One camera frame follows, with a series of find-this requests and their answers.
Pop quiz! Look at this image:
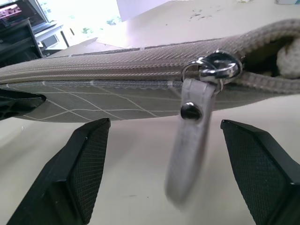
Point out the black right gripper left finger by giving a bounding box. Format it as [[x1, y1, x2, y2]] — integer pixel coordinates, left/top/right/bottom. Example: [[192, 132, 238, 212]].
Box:
[[6, 118, 112, 225]]

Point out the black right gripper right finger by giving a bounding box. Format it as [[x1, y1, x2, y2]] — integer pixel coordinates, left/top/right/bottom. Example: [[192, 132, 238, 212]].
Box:
[[220, 119, 300, 225]]

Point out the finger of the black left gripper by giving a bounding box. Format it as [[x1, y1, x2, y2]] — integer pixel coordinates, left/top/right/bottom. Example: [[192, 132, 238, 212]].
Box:
[[0, 88, 47, 121]]

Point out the grey grid zipper pouch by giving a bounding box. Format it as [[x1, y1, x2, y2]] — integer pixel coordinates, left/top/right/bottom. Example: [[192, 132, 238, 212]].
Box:
[[0, 18, 300, 210]]

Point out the black shelf unit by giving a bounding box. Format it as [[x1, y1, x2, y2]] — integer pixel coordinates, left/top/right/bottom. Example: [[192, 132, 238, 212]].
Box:
[[0, 18, 45, 69]]

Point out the white cabinet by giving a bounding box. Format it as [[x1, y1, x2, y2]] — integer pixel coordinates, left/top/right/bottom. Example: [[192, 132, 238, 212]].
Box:
[[34, 23, 71, 51]]

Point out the open laptop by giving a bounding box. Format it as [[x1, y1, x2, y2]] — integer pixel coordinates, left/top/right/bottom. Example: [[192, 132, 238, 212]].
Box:
[[22, 0, 58, 35]]

